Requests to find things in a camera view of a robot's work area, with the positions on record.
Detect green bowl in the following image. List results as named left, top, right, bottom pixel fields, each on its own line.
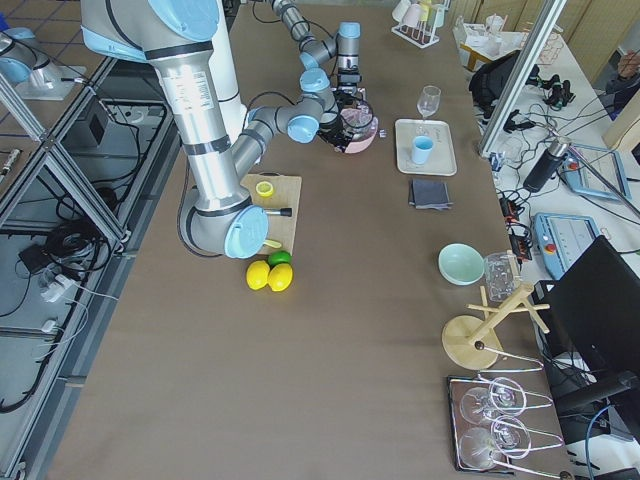
left=438, top=243, right=485, bottom=286

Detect blue teach pendant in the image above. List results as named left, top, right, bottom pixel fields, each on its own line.
left=561, top=144, right=632, bottom=201

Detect pink bowl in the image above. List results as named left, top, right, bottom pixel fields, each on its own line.
left=345, top=116, right=378, bottom=154

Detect yellow lemon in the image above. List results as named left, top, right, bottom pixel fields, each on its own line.
left=245, top=260, right=271, bottom=290
left=267, top=263, right=293, bottom=292

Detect half lemon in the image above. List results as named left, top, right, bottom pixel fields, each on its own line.
left=255, top=180, right=275, bottom=198

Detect steel muddler black tip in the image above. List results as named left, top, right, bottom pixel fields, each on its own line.
left=264, top=207, right=293, bottom=217

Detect grey folded cloth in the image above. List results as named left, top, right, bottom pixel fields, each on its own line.
left=408, top=178, right=452, bottom=211

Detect black bag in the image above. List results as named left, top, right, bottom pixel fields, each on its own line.
left=469, top=50, right=520, bottom=120

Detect black tray frame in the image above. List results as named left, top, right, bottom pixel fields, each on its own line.
left=445, top=374, right=566, bottom=474

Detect green lime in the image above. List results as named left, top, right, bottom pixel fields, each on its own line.
left=267, top=250, right=292, bottom=267

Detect glass mug on stand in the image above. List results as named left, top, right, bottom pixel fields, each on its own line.
left=484, top=251, right=521, bottom=302

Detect wooden cup stand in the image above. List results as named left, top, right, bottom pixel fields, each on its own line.
left=442, top=283, right=551, bottom=373

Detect white wire cup rack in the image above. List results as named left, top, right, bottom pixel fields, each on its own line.
left=391, top=0, right=447, bottom=49

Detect black water bottle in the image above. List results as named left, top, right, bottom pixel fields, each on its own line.
left=523, top=136, right=571, bottom=193

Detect light blue cup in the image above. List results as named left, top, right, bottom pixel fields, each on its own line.
left=411, top=135, right=434, bottom=165

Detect clear wine glass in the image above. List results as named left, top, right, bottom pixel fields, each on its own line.
left=416, top=85, right=441, bottom=120

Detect upside-down wine glass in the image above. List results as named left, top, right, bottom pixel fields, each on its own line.
left=456, top=415, right=564, bottom=478
left=459, top=377, right=553, bottom=425

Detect upside-down wine glass near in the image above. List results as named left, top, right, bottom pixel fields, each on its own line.
left=456, top=415, right=564, bottom=478

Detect yellow lemon lower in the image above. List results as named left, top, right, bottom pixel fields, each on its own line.
left=267, top=263, right=293, bottom=292

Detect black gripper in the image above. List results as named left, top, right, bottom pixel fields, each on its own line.
left=333, top=69, right=366, bottom=108
left=317, top=111, right=353, bottom=153

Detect black monitor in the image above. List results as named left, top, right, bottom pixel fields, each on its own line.
left=542, top=236, right=639, bottom=424

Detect upside-down wine glass far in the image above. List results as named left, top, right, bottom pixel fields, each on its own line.
left=459, top=377, right=553, bottom=425

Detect cream serving tray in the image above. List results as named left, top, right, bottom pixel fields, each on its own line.
left=395, top=119, right=457, bottom=176

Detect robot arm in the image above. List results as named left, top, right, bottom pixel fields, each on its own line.
left=81, top=1, right=361, bottom=259
left=268, top=0, right=362, bottom=95

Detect yellow lemon upper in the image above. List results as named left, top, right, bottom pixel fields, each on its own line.
left=245, top=260, right=271, bottom=290

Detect wooden cutting board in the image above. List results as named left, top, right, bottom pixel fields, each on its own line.
left=241, top=174, right=302, bottom=254

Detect clear ice cubes pile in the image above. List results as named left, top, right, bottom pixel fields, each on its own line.
left=341, top=108, right=375, bottom=134

